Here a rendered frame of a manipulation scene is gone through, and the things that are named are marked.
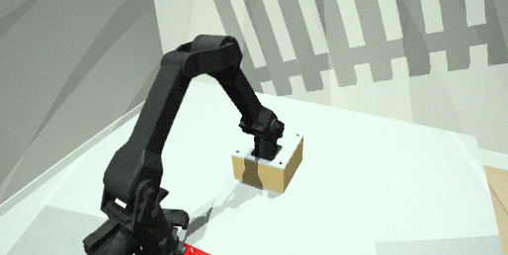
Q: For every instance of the red circuit board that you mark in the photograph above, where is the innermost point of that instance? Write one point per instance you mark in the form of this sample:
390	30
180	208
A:
191	250

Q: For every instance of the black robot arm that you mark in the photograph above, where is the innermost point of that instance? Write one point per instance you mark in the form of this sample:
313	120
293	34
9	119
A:
134	174

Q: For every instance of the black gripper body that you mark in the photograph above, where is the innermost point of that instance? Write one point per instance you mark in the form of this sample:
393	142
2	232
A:
167	243

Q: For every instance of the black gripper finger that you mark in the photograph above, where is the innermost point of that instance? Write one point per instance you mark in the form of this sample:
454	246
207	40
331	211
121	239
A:
179	248

